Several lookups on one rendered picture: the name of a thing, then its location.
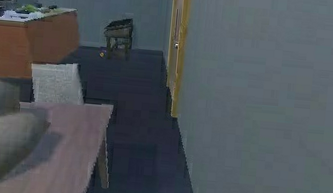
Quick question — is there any dark wooden stool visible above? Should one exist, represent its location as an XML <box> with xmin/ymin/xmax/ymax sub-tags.
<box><xmin>101</xmin><ymin>16</ymin><xmax>136</xmax><ymax>62</ymax></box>

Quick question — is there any white cloth chair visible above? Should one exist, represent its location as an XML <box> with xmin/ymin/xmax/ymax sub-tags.
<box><xmin>28</xmin><ymin>59</ymin><xmax>88</xmax><ymax>107</ymax></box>

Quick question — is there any pale wooden table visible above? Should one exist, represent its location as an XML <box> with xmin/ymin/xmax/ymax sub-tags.
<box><xmin>0</xmin><ymin>95</ymin><xmax>116</xmax><ymax>193</ymax></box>

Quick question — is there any green food item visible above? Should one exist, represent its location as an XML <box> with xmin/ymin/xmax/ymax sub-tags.
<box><xmin>20</xmin><ymin>4</ymin><xmax>40</xmax><ymax>14</ymax></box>

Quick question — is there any orange wooden cabinet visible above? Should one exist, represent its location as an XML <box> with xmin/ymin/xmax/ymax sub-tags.
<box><xmin>0</xmin><ymin>2</ymin><xmax>83</xmax><ymax>86</ymax></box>

